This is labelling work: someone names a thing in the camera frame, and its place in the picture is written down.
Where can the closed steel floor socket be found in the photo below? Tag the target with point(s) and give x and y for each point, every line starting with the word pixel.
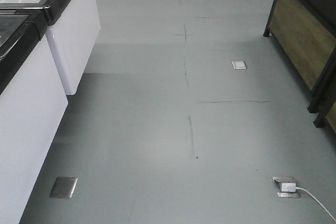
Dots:
pixel 63 187

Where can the wooden black-framed display stand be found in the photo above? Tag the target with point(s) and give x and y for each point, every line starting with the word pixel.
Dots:
pixel 305 30

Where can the white power adapter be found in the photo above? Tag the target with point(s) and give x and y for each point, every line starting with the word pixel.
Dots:
pixel 287 187

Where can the open floor socket box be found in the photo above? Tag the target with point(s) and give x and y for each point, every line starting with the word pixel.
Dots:
pixel 278 179

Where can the small steel floor plate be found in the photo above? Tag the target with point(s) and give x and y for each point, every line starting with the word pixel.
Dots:
pixel 239 64

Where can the near white chest freezer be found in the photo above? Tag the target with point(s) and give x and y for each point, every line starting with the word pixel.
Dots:
pixel 33 102

